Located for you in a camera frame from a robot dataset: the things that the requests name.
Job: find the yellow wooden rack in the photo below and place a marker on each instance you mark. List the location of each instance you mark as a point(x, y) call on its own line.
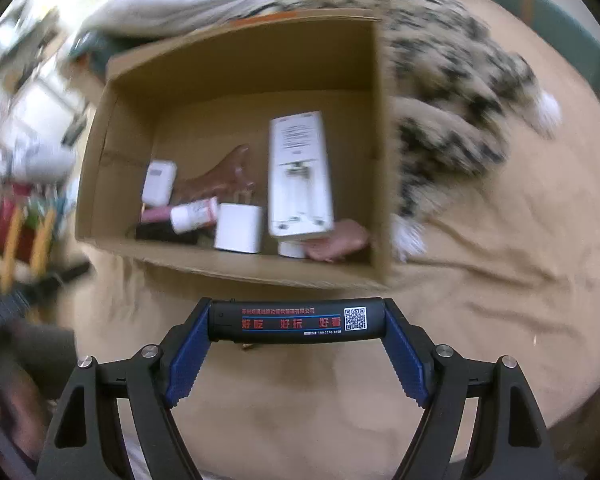
point(20, 235)

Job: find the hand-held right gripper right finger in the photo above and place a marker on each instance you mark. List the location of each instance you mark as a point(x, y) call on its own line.
point(405, 355)

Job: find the cardboard box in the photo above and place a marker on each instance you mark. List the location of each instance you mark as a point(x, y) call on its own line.
point(230, 75)

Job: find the black printed cylinder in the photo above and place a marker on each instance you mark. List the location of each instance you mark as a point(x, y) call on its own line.
point(290, 320)

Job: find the white charger plug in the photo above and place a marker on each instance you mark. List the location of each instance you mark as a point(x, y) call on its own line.
point(237, 227)

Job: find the white earbuds case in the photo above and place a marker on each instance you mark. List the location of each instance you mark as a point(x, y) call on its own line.
point(157, 182)

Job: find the white remote control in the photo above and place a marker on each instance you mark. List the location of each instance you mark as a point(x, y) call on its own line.
point(300, 175)

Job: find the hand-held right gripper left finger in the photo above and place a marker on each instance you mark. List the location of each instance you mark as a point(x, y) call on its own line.
point(185, 355)

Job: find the small white cylinder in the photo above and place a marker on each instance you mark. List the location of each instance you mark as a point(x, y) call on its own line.
point(291, 249)

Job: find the white tube with label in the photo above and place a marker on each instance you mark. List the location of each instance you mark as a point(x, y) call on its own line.
point(190, 217)

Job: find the black and white plush blanket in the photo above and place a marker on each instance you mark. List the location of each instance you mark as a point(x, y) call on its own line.
point(455, 85)

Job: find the pink block with gold tip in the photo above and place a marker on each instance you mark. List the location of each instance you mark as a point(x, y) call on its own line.
point(155, 215)

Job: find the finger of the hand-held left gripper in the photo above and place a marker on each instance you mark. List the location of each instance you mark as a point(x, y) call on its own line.
point(62, 275)

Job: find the small black box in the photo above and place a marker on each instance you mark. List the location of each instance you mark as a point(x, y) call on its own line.
point(165, 234)

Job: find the teal padded board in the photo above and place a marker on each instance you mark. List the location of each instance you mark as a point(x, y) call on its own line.
point(555, 25)

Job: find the pink soft toy piece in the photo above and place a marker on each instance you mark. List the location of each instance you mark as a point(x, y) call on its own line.
point(337, 242)

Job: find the grey fabric seat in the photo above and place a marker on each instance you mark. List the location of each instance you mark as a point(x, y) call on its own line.
point(45, 355)

